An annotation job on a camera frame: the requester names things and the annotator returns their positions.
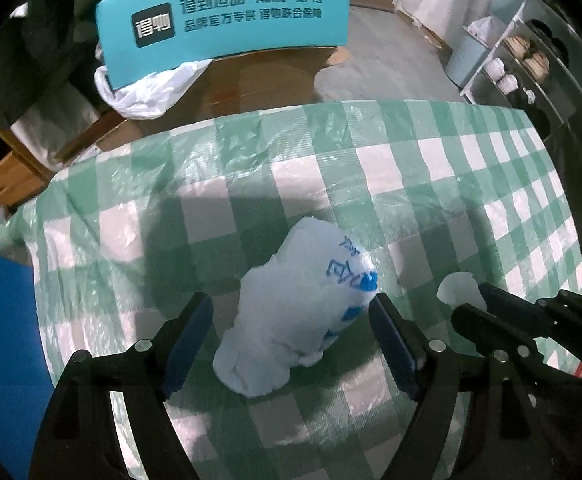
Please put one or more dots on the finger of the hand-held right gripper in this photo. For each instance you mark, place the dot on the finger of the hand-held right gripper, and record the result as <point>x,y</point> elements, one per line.
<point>481,322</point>
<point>511,300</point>

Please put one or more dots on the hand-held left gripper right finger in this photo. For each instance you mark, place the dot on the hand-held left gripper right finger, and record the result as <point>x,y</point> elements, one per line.
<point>396,345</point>

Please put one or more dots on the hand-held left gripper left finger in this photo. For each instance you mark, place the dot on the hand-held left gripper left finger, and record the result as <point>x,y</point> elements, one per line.
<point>186,345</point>

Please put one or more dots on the white bag with blue print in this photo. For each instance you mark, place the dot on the white bag with blue print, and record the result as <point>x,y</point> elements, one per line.
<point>291,310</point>

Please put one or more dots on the green white checked tablecloth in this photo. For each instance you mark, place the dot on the green white checked tablecloth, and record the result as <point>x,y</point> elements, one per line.
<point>321,170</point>

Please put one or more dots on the row of shoes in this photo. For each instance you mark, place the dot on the row of shoes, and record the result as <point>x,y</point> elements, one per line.
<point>526,60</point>

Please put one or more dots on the light blue bin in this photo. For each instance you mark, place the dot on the light blue bin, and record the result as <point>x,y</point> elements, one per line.
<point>466,62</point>

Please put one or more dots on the white cloth bundle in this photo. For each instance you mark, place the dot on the white cloth bundle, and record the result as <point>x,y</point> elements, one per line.
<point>56,130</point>

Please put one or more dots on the white shoe rack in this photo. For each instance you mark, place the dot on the white shoe rack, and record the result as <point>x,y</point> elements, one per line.
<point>561,45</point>

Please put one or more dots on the small white plastic bag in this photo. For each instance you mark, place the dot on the small white plastic bag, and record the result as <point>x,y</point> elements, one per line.
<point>486,30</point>

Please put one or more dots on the cardboard box with teal flap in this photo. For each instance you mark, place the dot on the cardboard box with teal flap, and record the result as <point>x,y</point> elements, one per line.
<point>221,15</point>

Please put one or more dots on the wooden furniture frame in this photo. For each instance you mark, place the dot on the wooden furniture frame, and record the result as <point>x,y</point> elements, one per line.
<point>6,180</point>

